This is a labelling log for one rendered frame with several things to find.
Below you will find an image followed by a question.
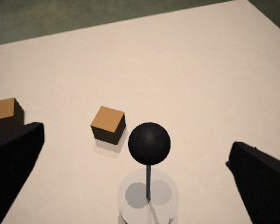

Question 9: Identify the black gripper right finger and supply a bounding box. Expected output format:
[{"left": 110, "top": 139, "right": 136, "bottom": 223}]
[{"left": 229, "top": 141, "right": 280, "bottom": 224}]

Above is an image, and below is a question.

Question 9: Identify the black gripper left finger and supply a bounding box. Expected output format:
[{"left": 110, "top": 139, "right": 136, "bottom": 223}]
[{"left": 0, "top": 122, "right": 44, "bottom": 224}]

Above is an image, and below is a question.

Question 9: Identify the brown cube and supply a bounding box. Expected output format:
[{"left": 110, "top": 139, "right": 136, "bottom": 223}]
[
  {"left": 0, "top": 97, "right": 25, "bottom": 133},
  {"left": 90, "top": 106, "right": 126, "bottom": 145}
]

